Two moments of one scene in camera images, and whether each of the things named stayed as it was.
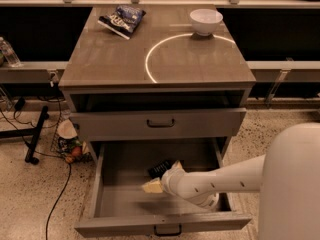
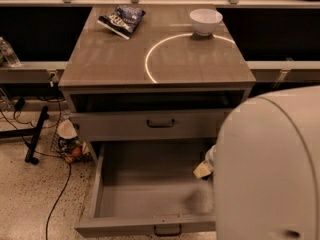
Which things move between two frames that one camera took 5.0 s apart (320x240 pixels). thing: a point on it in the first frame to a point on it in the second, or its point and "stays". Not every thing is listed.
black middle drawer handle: [167, 234] stays
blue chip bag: [123, 21] stays
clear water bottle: [9, 54] stays
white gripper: [170, 180] to [203, 170]
